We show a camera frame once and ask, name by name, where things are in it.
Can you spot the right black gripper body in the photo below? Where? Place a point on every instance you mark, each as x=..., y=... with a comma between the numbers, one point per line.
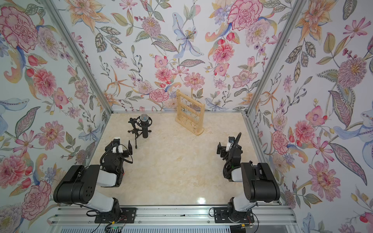
x=224, y=154

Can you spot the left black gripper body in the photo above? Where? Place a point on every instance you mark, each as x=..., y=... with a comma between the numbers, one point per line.
x=125, y=154

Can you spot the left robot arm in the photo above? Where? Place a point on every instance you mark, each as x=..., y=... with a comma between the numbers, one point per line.
x=79, y=184

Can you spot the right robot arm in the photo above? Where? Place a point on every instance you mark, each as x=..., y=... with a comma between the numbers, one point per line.
x=259, y=185

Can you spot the wooden jewelry display stand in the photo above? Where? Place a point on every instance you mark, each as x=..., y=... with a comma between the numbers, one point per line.
x=190, y=113

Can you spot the black microphone with mesh head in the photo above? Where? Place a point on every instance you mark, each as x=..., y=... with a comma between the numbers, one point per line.
x=145, y=123

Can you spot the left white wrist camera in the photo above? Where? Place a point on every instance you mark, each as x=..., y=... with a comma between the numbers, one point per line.
x=117, y=147

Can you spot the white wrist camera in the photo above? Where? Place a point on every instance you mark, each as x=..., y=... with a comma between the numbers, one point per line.
x=117, y=147
x=230, y=142

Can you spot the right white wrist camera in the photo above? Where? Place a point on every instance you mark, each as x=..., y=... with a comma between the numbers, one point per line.
x=230, y=142

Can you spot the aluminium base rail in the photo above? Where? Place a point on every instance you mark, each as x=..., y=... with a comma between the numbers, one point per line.
x=172, y=215

